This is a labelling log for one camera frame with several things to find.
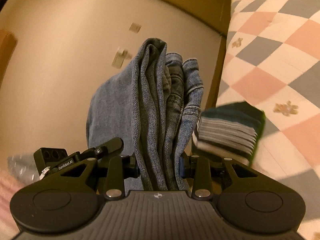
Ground grey quilted jacket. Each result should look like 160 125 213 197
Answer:
7 154 40 185

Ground pink grey checkered bed sheet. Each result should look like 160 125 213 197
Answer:
217 0 319 239

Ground green striped folded garment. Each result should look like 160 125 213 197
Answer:
192 101 266 166

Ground blue denim jeans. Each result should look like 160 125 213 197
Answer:
86 38 204 191

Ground wall switch plate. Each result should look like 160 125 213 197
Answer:
129 23 142 34

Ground wall socket with plug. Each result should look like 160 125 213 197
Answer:
112 47 132 69

